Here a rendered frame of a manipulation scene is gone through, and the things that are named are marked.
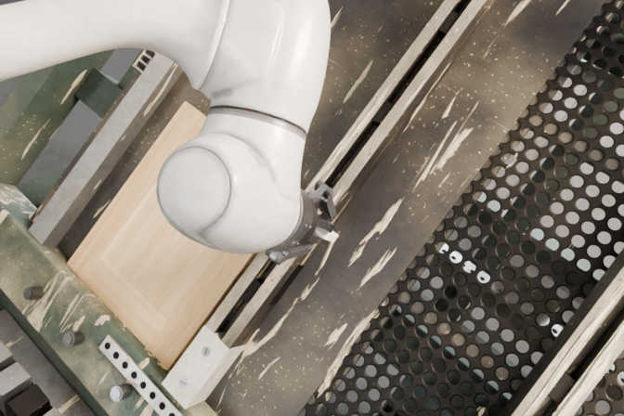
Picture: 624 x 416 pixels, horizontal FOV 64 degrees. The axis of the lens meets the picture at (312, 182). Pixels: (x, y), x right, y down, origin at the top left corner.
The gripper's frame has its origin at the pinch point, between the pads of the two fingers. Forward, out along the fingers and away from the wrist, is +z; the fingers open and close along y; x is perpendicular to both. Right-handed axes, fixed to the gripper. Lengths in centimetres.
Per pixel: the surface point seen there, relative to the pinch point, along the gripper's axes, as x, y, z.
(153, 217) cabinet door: 31.3, -19.0, 6.7
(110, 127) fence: 50, -11, 4
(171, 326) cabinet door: 14.6, -31.7, 6.6
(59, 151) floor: 167, -60, 117
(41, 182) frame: 75, -37, 23
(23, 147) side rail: 71, -28, 9
